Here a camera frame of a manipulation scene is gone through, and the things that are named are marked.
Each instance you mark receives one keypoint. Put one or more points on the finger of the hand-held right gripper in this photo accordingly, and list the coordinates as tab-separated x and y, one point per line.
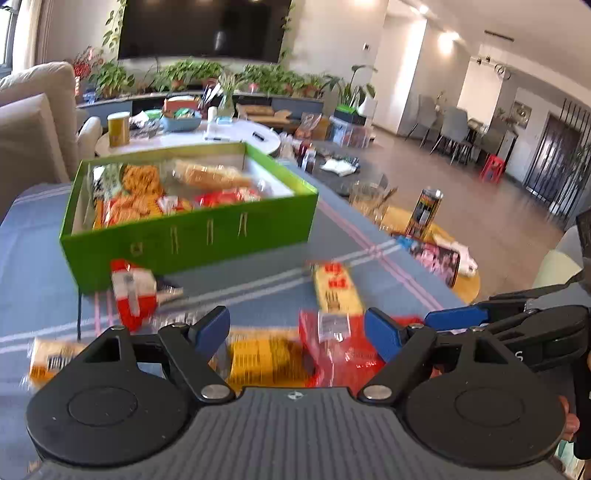
531	297
457	318

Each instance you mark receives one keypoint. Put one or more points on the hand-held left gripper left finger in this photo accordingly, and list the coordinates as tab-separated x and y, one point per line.
212	325

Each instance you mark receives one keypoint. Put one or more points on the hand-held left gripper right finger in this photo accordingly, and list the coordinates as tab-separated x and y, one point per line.
383	330

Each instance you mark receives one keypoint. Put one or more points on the red plastic snack packet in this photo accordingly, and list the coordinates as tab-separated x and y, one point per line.
337	355

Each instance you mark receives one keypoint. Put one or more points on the yellow packet with red labels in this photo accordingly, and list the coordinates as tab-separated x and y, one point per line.
337	295

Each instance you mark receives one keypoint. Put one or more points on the golden yellow snack packet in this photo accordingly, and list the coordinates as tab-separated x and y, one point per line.
268	357

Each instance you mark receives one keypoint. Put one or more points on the red and white snack packet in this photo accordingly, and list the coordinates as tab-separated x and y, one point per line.
134	290

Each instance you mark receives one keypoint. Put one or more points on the green cardboard box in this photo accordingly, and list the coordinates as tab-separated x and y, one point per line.
184	240

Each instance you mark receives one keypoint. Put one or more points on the small red packet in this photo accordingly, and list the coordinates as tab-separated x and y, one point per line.
226	198

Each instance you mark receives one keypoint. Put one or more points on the golden bread snack packet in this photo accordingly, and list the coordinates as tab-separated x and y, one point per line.
207	175

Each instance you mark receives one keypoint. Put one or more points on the pale yellow snack packet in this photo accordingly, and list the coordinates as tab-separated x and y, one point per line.
51	357

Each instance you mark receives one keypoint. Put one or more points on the person's right hand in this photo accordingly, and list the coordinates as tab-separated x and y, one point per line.
571	422

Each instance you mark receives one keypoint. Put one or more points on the yellow round mat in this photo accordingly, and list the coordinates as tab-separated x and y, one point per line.
466	288

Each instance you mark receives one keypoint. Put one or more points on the printed glossy magazine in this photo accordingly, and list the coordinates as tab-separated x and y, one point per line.
434	261

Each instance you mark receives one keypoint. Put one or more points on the black drink can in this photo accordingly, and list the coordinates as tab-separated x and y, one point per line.
425	214

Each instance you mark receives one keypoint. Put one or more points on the clear drinking glass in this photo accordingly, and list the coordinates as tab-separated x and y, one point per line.
367	201

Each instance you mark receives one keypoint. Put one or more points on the red plastic stool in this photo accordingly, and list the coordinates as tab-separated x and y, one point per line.
493	167

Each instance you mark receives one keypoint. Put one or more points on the black slatted screen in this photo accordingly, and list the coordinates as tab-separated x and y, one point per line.
554	157

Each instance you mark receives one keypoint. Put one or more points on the dark round low table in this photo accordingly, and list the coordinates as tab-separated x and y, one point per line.
341	184

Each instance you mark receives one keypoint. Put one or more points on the white paper sheet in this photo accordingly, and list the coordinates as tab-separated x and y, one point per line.
339	167

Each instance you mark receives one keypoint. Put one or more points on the blue striped tablecloth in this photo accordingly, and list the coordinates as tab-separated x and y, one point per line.
37	277

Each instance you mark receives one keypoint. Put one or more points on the grey dining chair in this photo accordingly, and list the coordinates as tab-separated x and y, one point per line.
455	127
425	115

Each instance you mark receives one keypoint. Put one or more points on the cluster of small bottles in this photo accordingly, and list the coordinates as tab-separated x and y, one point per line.
307	159

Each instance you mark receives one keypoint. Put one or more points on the white round coffee table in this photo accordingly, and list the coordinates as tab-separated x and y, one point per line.
184	137

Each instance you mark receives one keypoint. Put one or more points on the clear storage bin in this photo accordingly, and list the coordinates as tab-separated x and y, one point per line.
351	134

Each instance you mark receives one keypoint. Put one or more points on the blue tray on table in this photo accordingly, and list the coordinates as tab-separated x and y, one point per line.
180	123

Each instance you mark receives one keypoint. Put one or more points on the small white cup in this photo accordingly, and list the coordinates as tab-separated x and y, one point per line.
212	114

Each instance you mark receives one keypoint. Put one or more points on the plastic bag of fruit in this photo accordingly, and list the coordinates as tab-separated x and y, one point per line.
308	128

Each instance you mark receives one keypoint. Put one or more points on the open cardboard box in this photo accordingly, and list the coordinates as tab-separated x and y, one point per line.
261	115

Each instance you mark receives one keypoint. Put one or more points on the yellow can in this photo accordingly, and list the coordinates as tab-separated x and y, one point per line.
118	129

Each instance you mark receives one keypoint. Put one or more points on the green and black box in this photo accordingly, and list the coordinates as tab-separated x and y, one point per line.
348	115

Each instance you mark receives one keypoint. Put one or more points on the small green bowl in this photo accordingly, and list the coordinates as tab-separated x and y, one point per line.
153	114

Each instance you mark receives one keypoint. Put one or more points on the glass vase with plant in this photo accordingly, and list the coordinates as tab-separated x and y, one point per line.
226	104

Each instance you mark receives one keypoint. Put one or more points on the orange red box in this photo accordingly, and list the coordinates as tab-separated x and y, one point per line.
178	104

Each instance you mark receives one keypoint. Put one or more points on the long television cabinet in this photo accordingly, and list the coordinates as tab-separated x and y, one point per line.
147	102

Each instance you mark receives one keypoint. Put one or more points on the tall leafy floor plant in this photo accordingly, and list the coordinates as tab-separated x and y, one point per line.
348	87

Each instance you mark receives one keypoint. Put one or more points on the beige armchair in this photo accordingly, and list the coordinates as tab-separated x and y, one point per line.
32	129

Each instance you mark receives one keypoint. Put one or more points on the row of potted green plants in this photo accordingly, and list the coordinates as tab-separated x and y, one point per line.
111	76

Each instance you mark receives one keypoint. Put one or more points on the red berry flowers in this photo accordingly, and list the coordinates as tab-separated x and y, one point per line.
87	60

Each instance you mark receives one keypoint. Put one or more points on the trailing ivy vine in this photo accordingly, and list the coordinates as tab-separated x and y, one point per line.
113	27

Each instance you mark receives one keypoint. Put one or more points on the dark framed window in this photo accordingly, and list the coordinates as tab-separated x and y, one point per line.
7	32

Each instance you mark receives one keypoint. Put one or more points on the framed wall picture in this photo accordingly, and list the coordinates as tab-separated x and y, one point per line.
521	114

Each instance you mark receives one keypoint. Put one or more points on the black wall television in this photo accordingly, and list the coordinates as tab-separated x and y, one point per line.
198	27

